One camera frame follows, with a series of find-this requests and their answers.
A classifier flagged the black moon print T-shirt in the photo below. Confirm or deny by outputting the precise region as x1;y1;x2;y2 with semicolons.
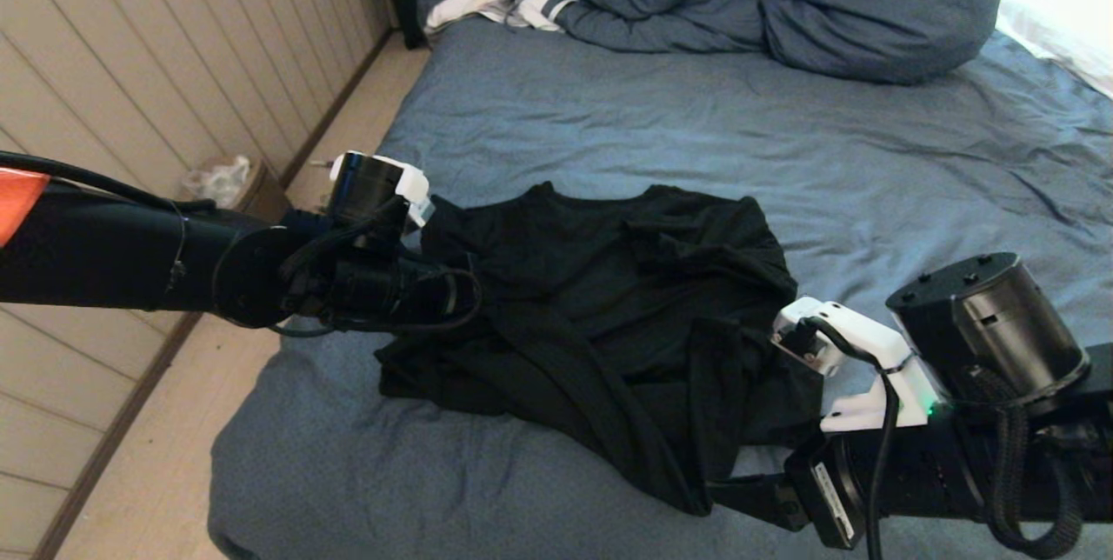
376;182;827;517

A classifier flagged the brown trash bin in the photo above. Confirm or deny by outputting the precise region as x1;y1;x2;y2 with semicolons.
178;156;292;223

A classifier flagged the clear plastic bin liner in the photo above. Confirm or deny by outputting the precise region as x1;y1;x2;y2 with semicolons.
183;156;255;209

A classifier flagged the blue bed sheet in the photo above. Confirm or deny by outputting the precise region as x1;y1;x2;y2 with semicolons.
207;14;1113;560

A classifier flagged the white pillow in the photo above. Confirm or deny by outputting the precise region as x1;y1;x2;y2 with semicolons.
997;0;1113;100

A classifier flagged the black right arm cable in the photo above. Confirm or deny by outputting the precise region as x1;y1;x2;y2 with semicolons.
787;317;1083;560

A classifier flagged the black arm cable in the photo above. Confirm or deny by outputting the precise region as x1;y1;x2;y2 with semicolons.
787;317;1083;560
0;151;483;339

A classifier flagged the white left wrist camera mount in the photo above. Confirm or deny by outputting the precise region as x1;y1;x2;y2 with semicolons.
329;151;436;229

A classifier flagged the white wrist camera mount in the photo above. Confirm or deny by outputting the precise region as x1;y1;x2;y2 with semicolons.
771;297;950;434
329;151;436;229

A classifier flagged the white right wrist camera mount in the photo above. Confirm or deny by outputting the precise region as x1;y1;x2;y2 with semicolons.
771;297;950;434

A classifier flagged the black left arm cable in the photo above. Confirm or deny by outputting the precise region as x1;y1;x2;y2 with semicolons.
0;151;483;339

